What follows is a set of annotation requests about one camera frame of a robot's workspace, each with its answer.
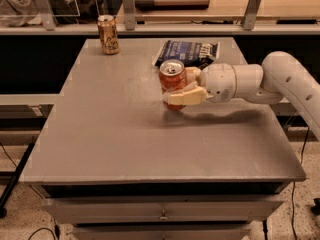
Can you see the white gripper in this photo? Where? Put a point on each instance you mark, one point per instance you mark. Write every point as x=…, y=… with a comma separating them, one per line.
x=218, y=80

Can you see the red coke can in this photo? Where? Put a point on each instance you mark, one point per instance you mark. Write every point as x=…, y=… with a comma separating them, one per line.
x=172, y=75

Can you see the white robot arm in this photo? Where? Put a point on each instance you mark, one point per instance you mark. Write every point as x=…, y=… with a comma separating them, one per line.
x=279, y=76

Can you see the gold soda can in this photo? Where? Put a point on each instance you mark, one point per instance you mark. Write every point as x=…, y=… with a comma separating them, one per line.
x=108, y=34

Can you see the blue chip bag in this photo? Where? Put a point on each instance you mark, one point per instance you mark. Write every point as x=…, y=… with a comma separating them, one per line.
x=191, y=54

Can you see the grey cabinet with drawers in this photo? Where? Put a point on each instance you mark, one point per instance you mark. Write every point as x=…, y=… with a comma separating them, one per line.
x=109, y=135

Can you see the upper drawer with lock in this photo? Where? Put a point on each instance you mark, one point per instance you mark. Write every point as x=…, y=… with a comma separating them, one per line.
x=161, y=209

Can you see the black floor stand left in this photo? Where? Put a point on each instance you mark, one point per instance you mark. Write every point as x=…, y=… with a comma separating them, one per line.
x=13, y=177

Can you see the grey metal bracket right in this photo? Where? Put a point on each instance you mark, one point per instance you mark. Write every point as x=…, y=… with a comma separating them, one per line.
x=250, y=15

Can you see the grey metal bracket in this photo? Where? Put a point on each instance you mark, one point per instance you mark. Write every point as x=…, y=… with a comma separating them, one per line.
x=129, y=14
x=46, y=13
x=250, y=15

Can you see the grey metal bracket middle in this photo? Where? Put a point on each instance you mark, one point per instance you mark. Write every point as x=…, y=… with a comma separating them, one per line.
x=129, y=14

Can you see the grey metal bracket left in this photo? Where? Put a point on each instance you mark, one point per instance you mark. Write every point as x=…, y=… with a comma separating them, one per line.
x=46, y=13

